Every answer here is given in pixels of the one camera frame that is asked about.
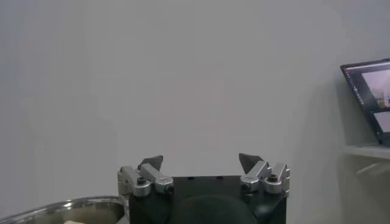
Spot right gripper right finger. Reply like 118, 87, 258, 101
238, 153, 291, 195

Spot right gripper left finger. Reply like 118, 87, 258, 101
117, 155, 175, 198

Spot white side table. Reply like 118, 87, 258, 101
342, 142, 390, 177

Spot grey open laptop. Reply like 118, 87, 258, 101
340, 58, 390, 146

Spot stainless steel steamer basket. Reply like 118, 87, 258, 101
0, 195, 130, 224

